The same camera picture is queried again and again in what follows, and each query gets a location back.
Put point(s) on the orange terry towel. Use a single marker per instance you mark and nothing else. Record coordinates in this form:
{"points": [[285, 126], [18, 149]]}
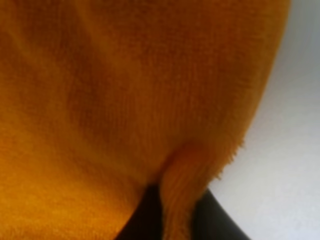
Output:
{"points": [[100, 99]]}

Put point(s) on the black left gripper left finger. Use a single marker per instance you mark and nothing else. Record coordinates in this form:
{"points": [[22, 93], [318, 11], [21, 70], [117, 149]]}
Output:
{"points": [[146, 221]]}

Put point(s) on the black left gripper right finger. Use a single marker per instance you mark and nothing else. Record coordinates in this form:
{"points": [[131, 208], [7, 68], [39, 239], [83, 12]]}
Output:
{"points": [[211, 222]]}

